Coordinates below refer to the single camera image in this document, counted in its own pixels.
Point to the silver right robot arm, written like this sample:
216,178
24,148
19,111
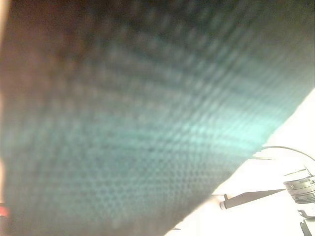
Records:
299,190

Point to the teal mesh fabric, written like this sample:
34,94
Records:
137,118

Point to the black metal table frame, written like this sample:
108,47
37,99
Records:
251,196

